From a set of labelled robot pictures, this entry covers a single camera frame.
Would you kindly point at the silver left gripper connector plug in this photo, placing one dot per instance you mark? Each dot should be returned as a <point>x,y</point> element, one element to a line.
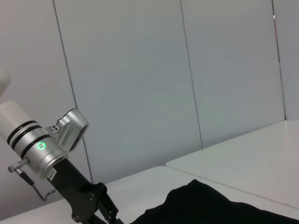
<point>17,166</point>

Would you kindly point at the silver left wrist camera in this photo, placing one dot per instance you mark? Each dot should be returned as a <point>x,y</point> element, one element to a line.
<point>72,130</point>

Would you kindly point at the black shirt with FREE print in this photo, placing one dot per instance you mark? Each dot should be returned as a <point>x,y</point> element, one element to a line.
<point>222,205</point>

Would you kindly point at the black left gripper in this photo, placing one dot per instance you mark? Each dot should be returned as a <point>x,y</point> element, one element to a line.
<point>74,189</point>

